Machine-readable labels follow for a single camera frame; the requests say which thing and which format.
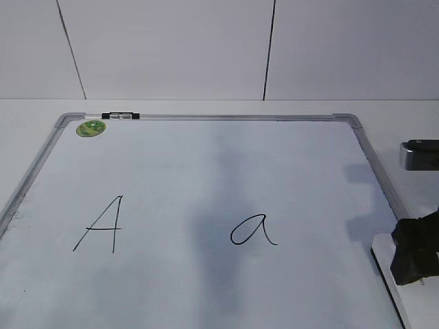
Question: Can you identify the round green magnet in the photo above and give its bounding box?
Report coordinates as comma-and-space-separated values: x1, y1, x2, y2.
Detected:
76, 120, 106, 138

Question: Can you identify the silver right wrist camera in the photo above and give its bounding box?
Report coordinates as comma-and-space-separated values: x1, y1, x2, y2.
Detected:
399, 139, 439, 171

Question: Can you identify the white whiteboard eraser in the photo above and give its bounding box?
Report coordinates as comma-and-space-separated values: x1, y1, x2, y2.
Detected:
371, 234, 438, 329

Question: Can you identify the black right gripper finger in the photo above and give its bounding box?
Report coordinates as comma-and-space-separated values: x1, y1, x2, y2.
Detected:
390, 212, 438, 286

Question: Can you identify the white aluminium-framed whiteboard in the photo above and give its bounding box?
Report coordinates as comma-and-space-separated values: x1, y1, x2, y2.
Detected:
1, 115, 401, 328

